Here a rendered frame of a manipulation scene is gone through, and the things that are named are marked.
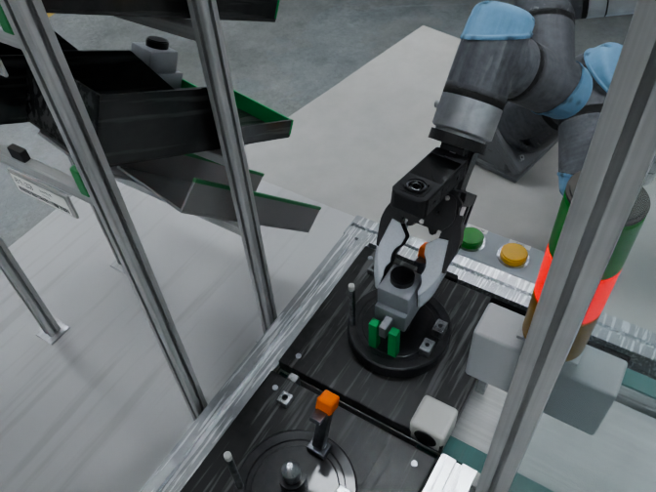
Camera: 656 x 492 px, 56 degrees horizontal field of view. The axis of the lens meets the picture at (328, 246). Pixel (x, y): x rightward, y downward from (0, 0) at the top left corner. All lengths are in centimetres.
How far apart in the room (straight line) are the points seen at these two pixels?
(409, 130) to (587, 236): 99
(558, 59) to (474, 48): 12
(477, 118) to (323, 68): 248
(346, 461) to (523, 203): 66
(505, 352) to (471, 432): 32
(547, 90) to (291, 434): 51
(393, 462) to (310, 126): 82
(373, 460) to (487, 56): 49
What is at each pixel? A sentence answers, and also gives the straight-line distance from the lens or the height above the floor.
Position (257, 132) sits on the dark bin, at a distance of 77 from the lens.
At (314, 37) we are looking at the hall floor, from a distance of 346.
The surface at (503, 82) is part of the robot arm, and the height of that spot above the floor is 128.
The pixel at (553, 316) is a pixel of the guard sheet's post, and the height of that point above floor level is 133.
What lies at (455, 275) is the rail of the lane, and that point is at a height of 97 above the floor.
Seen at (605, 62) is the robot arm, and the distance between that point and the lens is 111.
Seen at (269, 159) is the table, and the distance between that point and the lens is 130.
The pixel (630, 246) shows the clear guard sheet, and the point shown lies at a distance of 40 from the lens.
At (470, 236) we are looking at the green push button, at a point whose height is 97.
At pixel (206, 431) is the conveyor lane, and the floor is 95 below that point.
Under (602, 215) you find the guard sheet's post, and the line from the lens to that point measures 38.
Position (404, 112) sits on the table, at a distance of 141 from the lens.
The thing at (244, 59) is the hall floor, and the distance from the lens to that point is 334.
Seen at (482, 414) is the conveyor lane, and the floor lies 92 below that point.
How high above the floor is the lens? 169
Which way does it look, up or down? 48 degrees down
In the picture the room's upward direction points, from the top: 4 degrees counter-clockwise
